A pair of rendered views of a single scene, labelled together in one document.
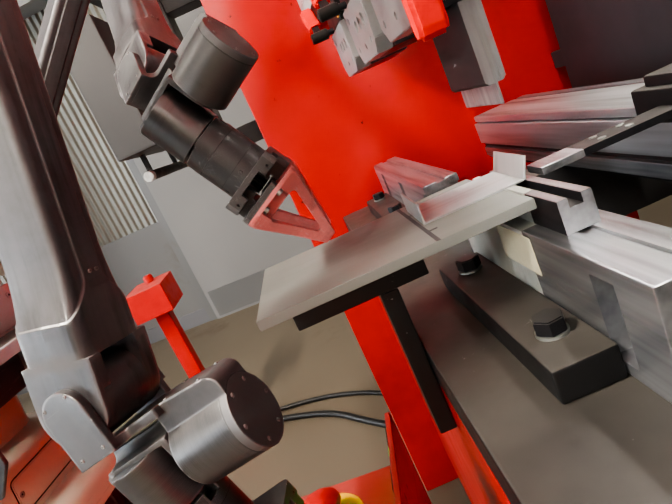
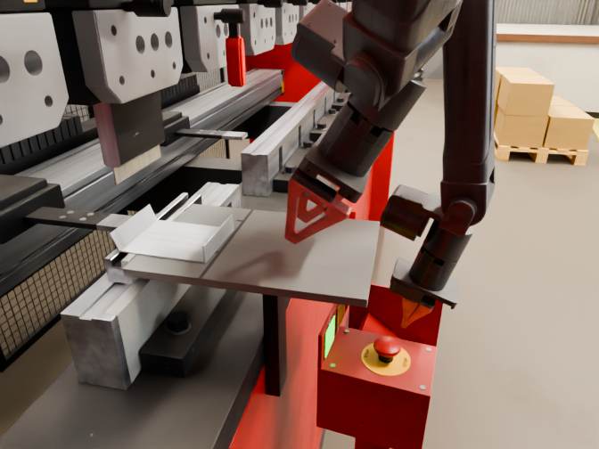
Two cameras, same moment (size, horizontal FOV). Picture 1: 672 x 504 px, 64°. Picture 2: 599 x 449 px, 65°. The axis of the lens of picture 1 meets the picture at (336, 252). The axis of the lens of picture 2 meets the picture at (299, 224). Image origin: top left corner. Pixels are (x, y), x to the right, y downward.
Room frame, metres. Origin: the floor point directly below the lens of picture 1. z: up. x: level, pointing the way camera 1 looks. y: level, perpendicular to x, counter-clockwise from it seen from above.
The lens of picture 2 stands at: (1.00, 0.10, 1.26)
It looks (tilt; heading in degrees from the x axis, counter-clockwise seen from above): 26 degrees down; 192
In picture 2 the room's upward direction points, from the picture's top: straight up
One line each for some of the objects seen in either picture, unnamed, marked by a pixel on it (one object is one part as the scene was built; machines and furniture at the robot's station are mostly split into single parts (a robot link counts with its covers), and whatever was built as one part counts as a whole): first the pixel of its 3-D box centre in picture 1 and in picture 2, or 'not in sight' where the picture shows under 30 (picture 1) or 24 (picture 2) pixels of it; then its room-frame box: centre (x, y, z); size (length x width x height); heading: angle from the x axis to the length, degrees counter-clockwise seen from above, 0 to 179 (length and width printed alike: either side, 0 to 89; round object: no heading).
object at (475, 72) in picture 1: (467, 59); (134, 130); (0.53, -0.19, 1.13); 0.10 x 0.02 x 0.10; 179
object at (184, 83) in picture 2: not in sight; (155, 91); (-0.24, -0.58, 1.02); 0.44 x 0.06 x 0.04; 179
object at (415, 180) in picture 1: (414, 189); not in sight; (1.08, -0.20, 0.92); 0.50 x 0.06 x 0.10; 179
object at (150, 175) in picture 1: (165, 162); not in sight; (1.82, 0.39, 1.20); 0.45 x 0.03 x 0.08; 176
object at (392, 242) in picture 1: (379, 243); (263, 246); (0.53, -0.04, 1.00); 0.26 x 0.18 x 0.01; 89
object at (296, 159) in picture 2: not in sight; (299, 165); (-0.07, -0.13, 0.89); 0.30 x 0.05 x 0.03; 179
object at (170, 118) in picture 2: not in sight; (186, 128); (0.09, -0.34, 1.01); 0.26 x 0.12 x 0.05; 89
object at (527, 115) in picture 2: not in sight; (534, 111); (-3.63, 1.31, 0.32); 1.09 x 0.78 x 0.64; 175
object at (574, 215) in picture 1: (525, 196); (160, 232); (0.51, -0.19, 0.99); 0.20 x 0.03 x 0.03; 179
